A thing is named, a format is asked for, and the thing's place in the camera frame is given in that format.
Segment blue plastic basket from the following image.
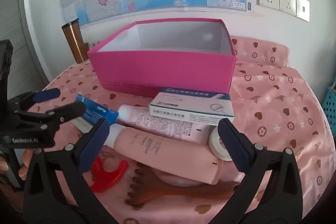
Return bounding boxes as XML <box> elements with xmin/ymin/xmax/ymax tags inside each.
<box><xmin>322</xmin><ymin>82</ymin><xmax>336</xmax><ymax>135</ymax></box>

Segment red plastic piece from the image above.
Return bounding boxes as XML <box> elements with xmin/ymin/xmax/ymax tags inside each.
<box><xmin>91</xmin><ymin>157</ymin><xmax>129</xmax><ymax>193</ymax></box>

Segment white printed cloth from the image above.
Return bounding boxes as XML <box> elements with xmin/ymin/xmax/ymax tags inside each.
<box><xmin>84</xmin><ymin>41</ymin><xmax>101</xmax><ymax>50</ymax></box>

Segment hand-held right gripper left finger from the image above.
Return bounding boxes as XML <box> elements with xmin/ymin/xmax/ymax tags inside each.
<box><xmin>23</xmin><ymin>118</ymin><xmax>116</xmax><ymax>224</ymax></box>

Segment white and pink tube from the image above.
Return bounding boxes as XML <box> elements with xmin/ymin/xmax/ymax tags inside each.
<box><xmin>117</xmin><ymin>105</ymin><xmax>218</xmax><ymax>146</ymax></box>

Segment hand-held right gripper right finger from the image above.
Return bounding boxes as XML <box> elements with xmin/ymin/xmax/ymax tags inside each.
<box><xmin>217</xmin><ymin>118</ymin><xmax>311</xmax><ymax>224</ymax></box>

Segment grey door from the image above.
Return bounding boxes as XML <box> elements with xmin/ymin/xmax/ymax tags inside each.
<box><xmin>0</xmin><ymin>0</ymin><xmax>53</xmax><ymax>93</ymax></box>

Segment white and blue medicine box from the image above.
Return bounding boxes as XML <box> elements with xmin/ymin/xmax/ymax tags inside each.
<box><xmin>148</xmin><ymin>87</ymin><xmax>235</xmax><ymax>126</ymax></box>

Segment wooden massager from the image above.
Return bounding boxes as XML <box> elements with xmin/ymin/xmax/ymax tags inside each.
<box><xmin>125</xmin><ymin>169</ymin><xmax>240</xmax><ymax>207</ymax></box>

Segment pink cardboard box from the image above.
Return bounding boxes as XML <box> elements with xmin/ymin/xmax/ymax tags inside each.
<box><xmin>87</xmin><ymin>18</ymin><xmax>237</xmax><ymax>98</ymax></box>

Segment person's left hand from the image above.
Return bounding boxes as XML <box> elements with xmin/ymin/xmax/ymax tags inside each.
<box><xmin>0</xmin><ymin>149</ymin><xmax>35</xmax><ymax>181</ymax></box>

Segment large pink tube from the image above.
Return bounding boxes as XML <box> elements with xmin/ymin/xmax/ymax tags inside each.
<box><xmin>104</xmin><ymin>124</ymin><xmax>223</xmax><ymax>185</ymax></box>

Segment white tape roll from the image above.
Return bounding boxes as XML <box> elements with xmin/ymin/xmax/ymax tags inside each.
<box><xmin>209</xmin><ymin>127</ymin><xmax>234</xmax><ymax>162</ymax></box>

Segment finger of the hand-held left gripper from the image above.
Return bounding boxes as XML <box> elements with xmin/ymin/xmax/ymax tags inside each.
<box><xmin>16</xmin><ymin>101</ymin><xmax>87</xmax><ymax>126</ymax></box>
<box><xmin>7</xmin><ymin>88</ymin><xmax>61</xmax><ymax>112</ymax></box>

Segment pale pink round container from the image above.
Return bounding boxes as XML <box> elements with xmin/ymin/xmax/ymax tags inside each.
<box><xmin>157</xmin><ymin>171</ymin><xmax>208</xmax><ymax>188</ymax></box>

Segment copper thermos bottle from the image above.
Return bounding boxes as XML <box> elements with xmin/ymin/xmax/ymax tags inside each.
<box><xmin>62</xmin><ymin>18</ymin><xmax>90</xmax><ymax>64</ymax></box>

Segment long blue carton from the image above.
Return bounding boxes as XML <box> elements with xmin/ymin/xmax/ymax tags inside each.
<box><xmin>71</xmin><ymin>94</ymin><xmax>120</xmax><ymax>133</ymax></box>

